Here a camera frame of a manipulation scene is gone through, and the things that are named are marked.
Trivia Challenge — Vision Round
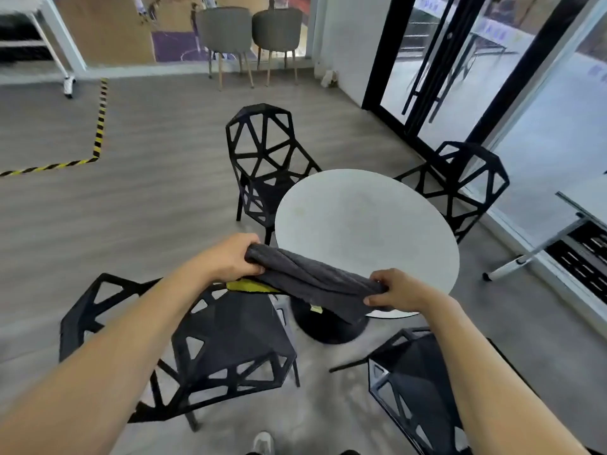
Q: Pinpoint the person's right hand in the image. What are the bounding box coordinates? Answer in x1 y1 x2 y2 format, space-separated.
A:
363 268 457 313

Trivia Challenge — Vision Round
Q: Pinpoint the person's left hand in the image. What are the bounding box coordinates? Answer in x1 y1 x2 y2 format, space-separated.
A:
186 232 267 285

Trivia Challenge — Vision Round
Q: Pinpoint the dark grey towel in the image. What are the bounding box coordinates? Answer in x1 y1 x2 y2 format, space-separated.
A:
244 243 390 325

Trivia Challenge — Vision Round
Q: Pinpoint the person's left forearm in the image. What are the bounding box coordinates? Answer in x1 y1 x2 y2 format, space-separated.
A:
0 267 224 455

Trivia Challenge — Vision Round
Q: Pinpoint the person's right forearm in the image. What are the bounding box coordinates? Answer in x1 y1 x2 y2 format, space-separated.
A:
416 294 591 455

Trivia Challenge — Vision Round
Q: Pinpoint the yellow cloth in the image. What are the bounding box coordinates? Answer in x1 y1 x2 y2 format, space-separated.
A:
225 278 281 294

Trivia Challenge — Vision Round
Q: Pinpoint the black geometric chair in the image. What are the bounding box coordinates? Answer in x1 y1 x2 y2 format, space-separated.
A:
225 103 323 246
394 141 510 244
59 273 301 433
329 327 536 455

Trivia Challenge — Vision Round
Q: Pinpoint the round white table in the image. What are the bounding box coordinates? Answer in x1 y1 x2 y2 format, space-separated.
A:
274 168 461 345

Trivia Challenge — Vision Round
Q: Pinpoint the person's grey shoe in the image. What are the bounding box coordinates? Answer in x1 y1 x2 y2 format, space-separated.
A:
250 431 277 455

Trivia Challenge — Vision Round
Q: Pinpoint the white folding table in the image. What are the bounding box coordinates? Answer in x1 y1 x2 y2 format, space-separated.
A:
482 171 607 283

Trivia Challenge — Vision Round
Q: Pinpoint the yellow black floor tape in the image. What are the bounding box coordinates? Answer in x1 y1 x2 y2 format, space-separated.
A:
0 78 110 178

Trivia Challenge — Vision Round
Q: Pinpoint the black perforated metal panel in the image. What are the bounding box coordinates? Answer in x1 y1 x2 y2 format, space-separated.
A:
544 221 607 305

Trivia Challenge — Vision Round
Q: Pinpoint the purple mat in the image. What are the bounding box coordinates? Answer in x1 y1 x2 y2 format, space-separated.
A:
151 29 238 63

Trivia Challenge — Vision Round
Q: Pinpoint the grey upholstered chair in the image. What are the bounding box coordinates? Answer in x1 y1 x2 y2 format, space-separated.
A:
251 8 304 87
196 7 255 91

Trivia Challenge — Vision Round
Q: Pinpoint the white wheeled rack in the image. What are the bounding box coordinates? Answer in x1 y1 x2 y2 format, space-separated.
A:
0 0 88 99

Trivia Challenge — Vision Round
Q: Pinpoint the black door handle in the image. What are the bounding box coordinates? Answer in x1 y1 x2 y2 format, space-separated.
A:
401 0 489 124

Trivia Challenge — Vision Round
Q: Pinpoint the black glass door frame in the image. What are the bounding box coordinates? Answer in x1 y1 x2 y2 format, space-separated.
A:
361 0 594 147

